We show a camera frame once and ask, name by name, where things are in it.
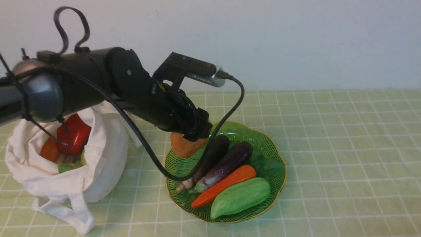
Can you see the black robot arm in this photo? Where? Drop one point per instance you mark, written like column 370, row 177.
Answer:
column 73, row 82

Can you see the brown potato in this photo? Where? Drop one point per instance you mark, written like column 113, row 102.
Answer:
column 183, row 148

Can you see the light green ridged gourd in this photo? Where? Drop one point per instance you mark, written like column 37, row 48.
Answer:
column 240, row 197

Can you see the green leafy vegetable in bag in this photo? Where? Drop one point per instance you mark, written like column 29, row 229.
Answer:
column 70, row 166

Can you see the red bell pepper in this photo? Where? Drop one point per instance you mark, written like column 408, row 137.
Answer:
column 74, row 136

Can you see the orange carrot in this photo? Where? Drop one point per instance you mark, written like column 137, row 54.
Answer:
column 241, row 174

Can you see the checkered green tablecloth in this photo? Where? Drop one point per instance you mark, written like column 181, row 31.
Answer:
column 353, row 162

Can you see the green ribbed glass plate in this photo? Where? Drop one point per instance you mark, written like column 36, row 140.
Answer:
column 262, row 144

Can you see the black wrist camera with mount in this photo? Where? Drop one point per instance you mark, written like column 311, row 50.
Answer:
column 176, row 67

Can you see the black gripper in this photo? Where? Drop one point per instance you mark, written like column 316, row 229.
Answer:
column 167, row 110

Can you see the dark purple eggplant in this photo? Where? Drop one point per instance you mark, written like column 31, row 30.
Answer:
column 214, row 154
column 233, row 159

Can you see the left dark purple eggplant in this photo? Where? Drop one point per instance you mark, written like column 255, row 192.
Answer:
column 214, row 154

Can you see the green leaf on plate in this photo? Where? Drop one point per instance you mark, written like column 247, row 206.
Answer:
column 265, row 167

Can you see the right dark purple eggplant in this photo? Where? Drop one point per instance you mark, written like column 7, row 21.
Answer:
column 233, row 159

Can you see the orange vegetable in bag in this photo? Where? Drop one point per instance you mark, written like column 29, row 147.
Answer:
column 50, row 150

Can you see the white cloth tote bag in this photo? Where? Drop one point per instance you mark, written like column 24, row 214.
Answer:
column 66, row 195

